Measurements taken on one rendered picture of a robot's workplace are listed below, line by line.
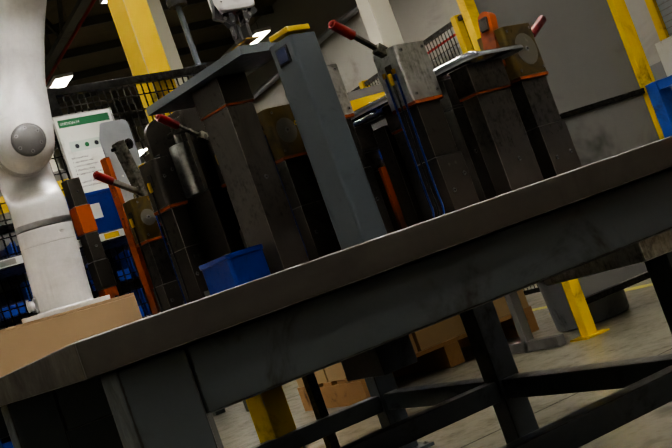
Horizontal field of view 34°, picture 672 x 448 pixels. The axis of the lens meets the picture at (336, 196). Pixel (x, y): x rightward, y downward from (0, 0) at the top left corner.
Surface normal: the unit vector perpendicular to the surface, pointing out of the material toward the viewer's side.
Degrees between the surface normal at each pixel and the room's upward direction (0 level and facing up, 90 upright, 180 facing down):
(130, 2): 90
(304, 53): 90
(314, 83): 90
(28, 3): 129
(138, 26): 90
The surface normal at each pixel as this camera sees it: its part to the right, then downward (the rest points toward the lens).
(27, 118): 0.32, -0.56
